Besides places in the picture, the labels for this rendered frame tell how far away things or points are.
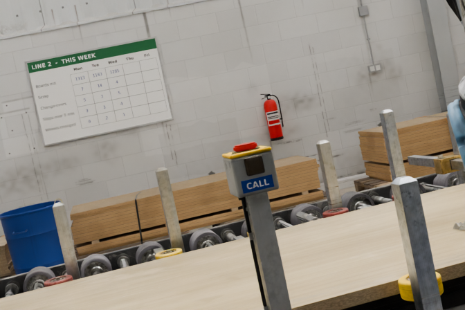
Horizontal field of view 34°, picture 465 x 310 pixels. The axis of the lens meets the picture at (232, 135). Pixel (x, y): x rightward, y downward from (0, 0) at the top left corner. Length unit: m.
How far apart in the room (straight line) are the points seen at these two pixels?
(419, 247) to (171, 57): 7.27
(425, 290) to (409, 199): 0.16
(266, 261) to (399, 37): 7.90
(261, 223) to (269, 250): 0.05
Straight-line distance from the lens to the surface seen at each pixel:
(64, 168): 8.48
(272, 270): 1.26
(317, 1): 8.83
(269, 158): 1.22
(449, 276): 1.57
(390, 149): 2.49
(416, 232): 1.34
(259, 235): 1.25
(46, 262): 6.84
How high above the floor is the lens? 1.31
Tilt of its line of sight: 3 degrees down
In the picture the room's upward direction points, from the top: 12 degrees counter-clockwise
